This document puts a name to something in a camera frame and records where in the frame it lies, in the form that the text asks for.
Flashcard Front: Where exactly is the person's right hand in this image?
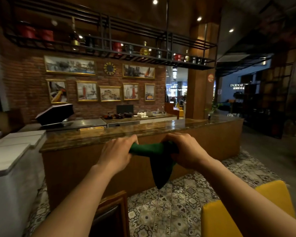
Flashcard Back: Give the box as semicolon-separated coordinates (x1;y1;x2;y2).
160;133;214;171

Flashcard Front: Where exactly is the person's left hand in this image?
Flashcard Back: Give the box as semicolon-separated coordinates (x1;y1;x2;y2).
96;134;139;176

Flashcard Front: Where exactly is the dark green cloth napkin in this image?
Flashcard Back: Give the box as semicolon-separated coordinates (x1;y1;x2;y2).
129;141;179;190

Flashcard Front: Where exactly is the person's left forearm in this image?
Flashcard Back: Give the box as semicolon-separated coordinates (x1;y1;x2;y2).
31;164;120;237

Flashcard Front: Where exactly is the person's right forearm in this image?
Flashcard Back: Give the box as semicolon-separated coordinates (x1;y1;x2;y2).
197;155;296;237

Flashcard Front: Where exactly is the steel back counter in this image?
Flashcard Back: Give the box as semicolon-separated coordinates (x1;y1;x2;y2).
101;113;177;128

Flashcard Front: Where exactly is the wooden bench yellow cushion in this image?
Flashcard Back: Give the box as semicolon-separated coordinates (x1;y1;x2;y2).
164;103;185;119

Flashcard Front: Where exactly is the black monitor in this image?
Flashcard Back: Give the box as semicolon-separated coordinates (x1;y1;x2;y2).
116;105;134;115

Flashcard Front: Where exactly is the wooden utensil box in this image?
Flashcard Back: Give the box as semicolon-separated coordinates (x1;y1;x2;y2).
79;126;105;133

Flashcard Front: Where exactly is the gold-framed lighthouse painting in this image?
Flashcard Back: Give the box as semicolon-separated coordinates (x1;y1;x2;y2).
123;83;139;101

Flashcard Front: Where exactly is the green potted plant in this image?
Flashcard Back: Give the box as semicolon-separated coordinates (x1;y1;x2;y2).
204;102;222;120

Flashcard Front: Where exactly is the black work counter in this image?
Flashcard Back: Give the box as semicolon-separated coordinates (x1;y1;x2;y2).
40;118;107;132

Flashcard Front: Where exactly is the narrow gold-framed painting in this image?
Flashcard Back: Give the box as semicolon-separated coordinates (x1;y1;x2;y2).
145;83;156;102

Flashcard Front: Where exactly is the gold-framed town painting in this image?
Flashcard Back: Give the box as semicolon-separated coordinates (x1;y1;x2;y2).
99;85;122;102

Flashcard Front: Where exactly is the wooden pillar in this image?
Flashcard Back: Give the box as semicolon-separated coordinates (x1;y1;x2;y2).
186;22;222;120

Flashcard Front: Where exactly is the wooden bar counter marble top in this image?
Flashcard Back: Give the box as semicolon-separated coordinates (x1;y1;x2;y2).
39;115;244;211

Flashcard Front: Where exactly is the gold-framed red tower painting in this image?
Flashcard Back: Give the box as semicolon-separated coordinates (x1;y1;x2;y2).
76;80;99;102

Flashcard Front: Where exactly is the wide gold-framed sailboat painting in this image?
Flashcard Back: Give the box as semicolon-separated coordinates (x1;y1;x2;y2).
122;63;155;79

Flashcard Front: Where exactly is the dark wooden chair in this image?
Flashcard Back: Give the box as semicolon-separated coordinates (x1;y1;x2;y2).
89;190;131;237

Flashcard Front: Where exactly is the black cash register screen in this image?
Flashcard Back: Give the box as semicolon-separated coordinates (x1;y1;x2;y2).
36;104;74;126

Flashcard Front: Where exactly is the gold-framed bird painting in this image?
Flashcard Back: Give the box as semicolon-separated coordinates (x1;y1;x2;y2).
46;79;69;105

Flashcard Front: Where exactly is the round gold bottle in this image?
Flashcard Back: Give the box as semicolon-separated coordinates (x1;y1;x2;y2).
140;41;151;56

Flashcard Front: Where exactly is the yellow upholstered chair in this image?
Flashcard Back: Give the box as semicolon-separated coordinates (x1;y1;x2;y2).
201;180;296;237

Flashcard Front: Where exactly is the wide gold-framed harbour painting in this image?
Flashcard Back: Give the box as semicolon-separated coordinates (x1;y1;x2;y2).
44;55;97;76

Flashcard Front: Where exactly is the dark shelf partition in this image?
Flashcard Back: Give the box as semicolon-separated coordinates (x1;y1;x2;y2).
244;61;294;140

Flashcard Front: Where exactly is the dark bottle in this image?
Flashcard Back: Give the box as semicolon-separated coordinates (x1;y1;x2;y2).
85;34;94;53

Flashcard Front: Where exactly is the tall gold-label bottle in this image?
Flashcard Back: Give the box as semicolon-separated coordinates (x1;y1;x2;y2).
71;17;81;51

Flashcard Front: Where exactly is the black metal overhead rack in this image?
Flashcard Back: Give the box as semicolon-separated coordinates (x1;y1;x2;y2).
2;0;218;71

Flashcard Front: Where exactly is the white chest freezer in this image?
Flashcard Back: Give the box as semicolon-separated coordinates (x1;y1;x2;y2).
0;130;47;237

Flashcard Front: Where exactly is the large red pot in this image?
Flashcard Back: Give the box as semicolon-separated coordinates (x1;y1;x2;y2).
38;28;55;43
18;22;37;39

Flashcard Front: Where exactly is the black gold wall clock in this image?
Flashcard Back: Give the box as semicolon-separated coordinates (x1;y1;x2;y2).
103;62;116;76

